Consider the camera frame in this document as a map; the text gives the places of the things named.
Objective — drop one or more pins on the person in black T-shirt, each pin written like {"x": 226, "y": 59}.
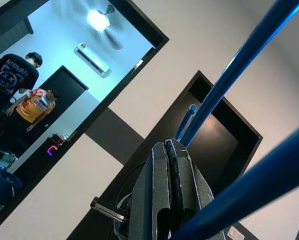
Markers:
{"x": 12, "y": 77}

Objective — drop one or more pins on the person in yellow shirt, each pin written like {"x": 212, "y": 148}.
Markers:
{"x": 30, "y": 107}

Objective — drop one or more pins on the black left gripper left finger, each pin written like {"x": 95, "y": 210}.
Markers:
{"x": 154, "y": 180}

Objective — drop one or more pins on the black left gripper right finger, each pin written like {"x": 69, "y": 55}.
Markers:
{"x": 187, "y": 180}

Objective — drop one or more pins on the blue plastic bucket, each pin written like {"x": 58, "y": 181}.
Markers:
{"x": 4, "y": 187}

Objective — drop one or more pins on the white light switch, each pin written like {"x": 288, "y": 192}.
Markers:
{"x": 236, "y": 232}

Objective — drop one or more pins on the ceiling fan with light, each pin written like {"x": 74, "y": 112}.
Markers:
{"x": 98, "y": 20}

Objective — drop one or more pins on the blue plastic clothes hanger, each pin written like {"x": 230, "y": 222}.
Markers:
{"x": 218, "y": 95}

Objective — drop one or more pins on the pink glowing light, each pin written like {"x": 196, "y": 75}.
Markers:
{"x": 49, "y": 151}

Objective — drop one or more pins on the white air conditioner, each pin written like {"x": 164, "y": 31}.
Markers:
{"x": 92, "y": 60}

